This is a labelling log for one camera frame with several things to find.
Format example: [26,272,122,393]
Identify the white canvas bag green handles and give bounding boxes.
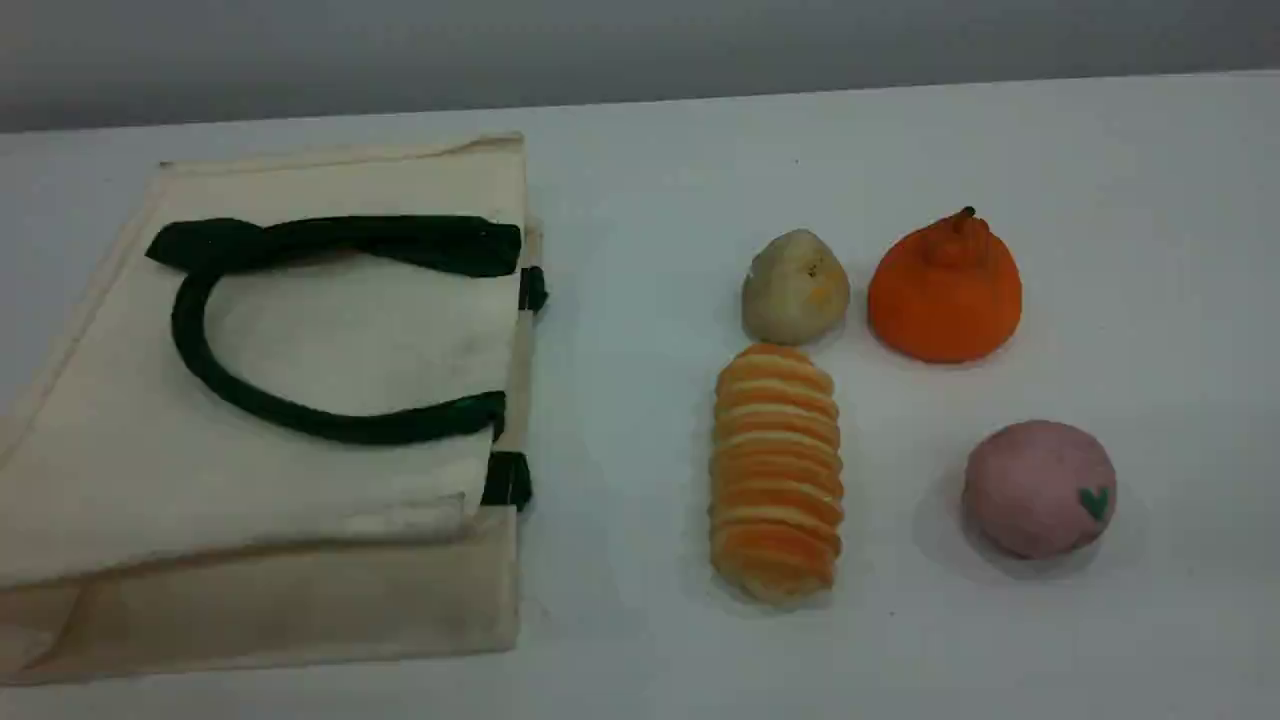
[0,132,549,687]

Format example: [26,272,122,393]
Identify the pink peach toy green leaf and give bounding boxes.
[962,420,1118,560]

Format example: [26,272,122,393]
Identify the ridged orange bread loaf toy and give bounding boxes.
[708,343,845,607]

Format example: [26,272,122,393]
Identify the orange tangerine toy with stem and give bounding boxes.
[867,206,1024,364]

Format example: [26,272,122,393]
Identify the beige pear toy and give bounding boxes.
[741,228,851,347]

